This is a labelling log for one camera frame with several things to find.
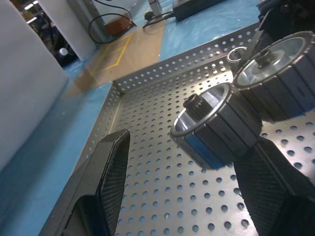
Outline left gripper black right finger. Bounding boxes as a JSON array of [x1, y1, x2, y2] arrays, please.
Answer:
[[233, 136, 315, 236]]

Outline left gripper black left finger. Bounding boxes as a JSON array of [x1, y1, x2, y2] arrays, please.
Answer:
[[38, 129, 131, 236]]

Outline silver round gear part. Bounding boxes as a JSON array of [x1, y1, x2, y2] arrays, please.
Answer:
[[169, 82, 263, 170], [232, 30, 315, 123]]

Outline black power supply box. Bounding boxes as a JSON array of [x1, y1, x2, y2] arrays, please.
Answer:
[[172, 0, 217, 22]]

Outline orange brown box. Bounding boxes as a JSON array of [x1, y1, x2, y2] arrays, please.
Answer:
[[104, 13, 137, 37]]

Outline perforated metal tray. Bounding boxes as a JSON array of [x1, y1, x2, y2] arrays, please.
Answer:
[[81, 22, 315, 236]]

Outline white foam backdrop sheet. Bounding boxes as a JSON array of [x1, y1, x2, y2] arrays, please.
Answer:
[[0, 0, 69, 173]]

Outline brown cardboard sheet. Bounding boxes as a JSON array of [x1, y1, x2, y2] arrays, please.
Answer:
[[65, 13, 166, 98]]

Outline white upright panel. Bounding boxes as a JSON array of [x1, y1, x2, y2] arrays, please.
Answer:
[[39, 0, 97, 61]]

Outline black looped floor cable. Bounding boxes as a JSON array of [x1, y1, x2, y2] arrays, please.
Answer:
[[88, 0, 138, 45]]

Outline black plug with cord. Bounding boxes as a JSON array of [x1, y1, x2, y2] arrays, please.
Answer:
[[142, 11, 178, 29]]

